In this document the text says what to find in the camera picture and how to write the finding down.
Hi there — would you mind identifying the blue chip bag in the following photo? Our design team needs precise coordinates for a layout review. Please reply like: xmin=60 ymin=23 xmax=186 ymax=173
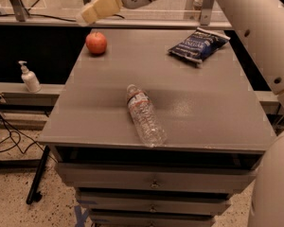
xmin=169 ymin=27 xmax=230 ymax=63

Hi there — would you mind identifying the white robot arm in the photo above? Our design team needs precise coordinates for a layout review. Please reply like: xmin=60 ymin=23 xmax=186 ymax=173
xmin=77 ymin=0 xmax=284 ymax=227

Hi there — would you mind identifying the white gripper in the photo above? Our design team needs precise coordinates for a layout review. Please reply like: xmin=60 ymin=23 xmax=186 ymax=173
xmin=76 ymin=0 xmax=151 ymax=26

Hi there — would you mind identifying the black stand leg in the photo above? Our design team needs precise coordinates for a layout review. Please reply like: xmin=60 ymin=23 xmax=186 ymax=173
xmin=26 ymin=147 xmax=50 ymax=205

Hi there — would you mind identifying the clear plastic water bottle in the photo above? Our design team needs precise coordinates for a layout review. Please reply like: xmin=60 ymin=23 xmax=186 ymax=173
xmin=126 ymin=84 xmax=167 ymax=148

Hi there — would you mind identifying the blue floor tape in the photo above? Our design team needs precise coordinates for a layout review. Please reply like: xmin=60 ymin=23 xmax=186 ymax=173
xmin=74 ymin=203 xmax=97 ymax=227

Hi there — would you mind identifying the metal railing frame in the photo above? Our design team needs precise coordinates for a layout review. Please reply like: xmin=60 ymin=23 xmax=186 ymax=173
xmin=0 ymin=0 xmax=231 ymax=29

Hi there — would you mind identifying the white pump dispenser bottle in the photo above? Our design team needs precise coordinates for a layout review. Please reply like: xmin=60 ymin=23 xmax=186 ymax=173
xmin=18 ymin=61 xmax=41 ymax=93

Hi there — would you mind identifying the black cable on ledge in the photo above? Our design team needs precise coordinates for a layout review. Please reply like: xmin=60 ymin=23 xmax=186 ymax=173
xmin=0 ymin=13 xmax=125 ymax=23

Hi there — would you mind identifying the red apple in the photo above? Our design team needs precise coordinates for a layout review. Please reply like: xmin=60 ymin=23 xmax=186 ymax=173
xmin=85 ymin=32 xmax=107 ymax=55

